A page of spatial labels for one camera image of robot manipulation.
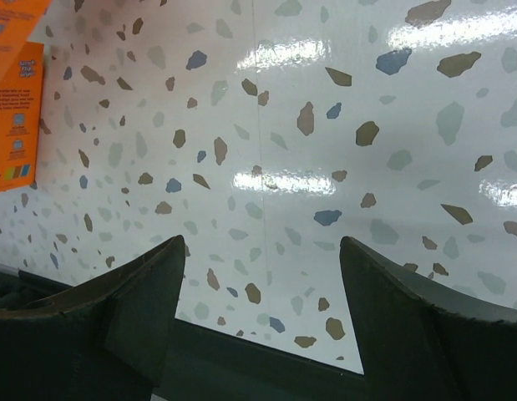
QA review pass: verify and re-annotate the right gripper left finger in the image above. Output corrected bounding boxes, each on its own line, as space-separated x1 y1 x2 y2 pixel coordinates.
0 236 185 400

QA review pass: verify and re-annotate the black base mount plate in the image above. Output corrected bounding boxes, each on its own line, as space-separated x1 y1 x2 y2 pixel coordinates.
18 276 368 400

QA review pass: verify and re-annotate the orange box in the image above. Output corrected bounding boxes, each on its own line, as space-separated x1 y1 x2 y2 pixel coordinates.
0 0 53 194

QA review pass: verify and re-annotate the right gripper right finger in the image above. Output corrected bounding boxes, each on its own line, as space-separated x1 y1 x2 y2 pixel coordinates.
339 236 517 400

